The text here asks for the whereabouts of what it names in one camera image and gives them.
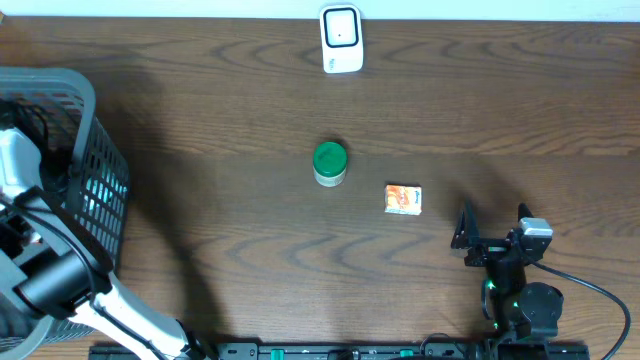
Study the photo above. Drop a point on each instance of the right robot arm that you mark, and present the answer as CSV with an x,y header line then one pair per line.
x,y
518,308

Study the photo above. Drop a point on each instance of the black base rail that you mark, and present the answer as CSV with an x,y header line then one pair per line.
x,y
431,350

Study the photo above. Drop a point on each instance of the teal white snack packet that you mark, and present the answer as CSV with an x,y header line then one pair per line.
x,y
104,189

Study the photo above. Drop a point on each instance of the orange small snack packet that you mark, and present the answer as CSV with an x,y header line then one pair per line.
x,y
403,200

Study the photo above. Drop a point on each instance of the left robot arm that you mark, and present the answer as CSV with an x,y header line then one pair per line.
x,y
79,283

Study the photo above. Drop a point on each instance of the green lid jar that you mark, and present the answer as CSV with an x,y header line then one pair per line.
x,y
330,162

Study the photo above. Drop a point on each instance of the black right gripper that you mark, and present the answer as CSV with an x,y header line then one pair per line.
x,y
488,248

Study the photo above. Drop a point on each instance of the grey plastic mesh basket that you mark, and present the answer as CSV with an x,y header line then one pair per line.
x,y
70,99

